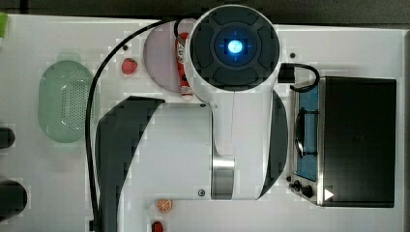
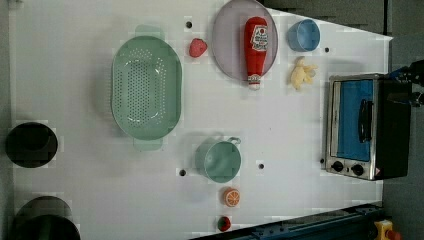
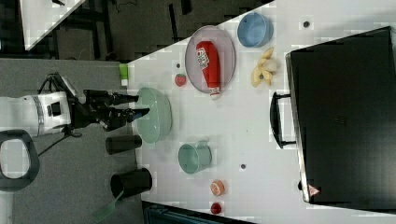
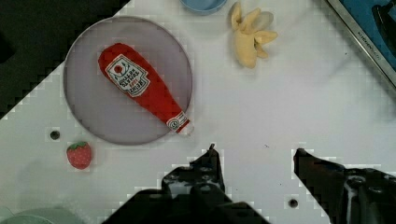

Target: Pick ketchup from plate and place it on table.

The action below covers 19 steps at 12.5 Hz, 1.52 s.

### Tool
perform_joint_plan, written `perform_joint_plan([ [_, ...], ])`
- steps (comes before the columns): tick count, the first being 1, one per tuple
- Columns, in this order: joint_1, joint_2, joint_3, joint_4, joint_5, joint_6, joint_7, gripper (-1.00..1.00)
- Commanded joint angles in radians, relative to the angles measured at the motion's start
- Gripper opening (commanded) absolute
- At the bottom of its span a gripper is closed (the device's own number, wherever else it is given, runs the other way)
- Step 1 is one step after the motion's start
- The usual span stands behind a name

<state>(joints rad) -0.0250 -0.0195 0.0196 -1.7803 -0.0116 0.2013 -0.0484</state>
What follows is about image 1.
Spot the red ketchup bottle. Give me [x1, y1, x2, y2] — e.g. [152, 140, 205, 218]
[175, 32, 193, 102]

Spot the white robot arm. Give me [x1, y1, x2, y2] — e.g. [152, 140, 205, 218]
[95, 5, 288, 232]

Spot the pink round plate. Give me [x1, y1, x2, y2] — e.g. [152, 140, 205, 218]
[143, 19, 194, 98]

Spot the red strawberry toy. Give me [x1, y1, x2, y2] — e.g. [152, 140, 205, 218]
[121, 58, 138, 74]

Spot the small red fruit toy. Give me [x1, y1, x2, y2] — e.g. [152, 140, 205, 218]
[152, 221, 163, 232]

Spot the black toaster oven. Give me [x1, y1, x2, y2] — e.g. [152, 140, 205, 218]
[287, 76, 396, 208]

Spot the green oval colander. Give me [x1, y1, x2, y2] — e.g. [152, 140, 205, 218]
[38, 53, 93, 143]

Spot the black cup upper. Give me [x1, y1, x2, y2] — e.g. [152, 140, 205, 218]
[0, 128, 15, 149]

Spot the black cup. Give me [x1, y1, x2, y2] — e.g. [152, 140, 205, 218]
[0, 180, 27, 221]
[0, 128, 15, 149]

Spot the black cup lower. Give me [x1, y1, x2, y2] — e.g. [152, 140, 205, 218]
[0, 180, 27, 221]

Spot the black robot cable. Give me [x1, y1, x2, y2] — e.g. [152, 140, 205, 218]
[84, 16, 182, 232]

